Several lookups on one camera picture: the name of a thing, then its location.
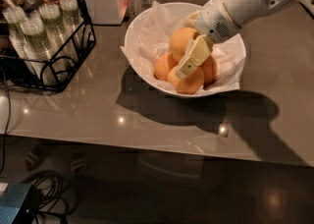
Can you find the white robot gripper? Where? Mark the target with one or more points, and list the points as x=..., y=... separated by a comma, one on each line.
x=214, y=18

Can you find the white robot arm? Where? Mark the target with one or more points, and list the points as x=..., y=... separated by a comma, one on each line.
x=252, y=9

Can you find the white paper liner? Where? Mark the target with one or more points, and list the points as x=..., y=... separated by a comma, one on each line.
x=150, y=38

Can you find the plastic cup stack right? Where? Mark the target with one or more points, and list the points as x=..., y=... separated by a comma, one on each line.
x=72, y=19

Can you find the plastic cup stack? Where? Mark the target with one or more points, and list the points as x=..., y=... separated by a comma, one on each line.
x=53, y=22
x=40, y=51
x=72, y=19
x=14, y=16

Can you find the plastic cup stack middle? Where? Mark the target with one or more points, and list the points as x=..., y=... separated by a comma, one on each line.
x=53, y=22

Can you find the plastic cup stack front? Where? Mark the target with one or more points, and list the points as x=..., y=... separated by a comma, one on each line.
x=40, y=51

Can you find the plastic cup stack far left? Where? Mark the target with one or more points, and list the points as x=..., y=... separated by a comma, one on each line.
x=14, y=16

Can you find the blue box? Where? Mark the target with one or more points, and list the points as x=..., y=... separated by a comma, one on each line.
x=13, y=203

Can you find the black wire rack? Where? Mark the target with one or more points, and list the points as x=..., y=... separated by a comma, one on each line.
x=20, y=71

